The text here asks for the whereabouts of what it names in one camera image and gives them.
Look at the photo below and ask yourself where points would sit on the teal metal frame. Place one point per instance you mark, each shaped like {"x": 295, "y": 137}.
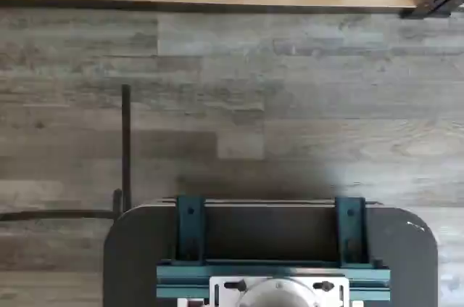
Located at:
{"x": 188, "y": 227}

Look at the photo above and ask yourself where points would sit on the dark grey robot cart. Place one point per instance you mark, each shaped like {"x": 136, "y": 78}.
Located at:
{"x": 127, "y": 249}

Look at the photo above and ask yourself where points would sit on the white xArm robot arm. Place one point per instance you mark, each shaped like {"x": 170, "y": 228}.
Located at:
{"x": 277, "y": 296}

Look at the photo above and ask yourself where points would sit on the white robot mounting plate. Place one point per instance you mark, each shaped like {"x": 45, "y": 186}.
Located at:
{"x": 337, "y": 298}

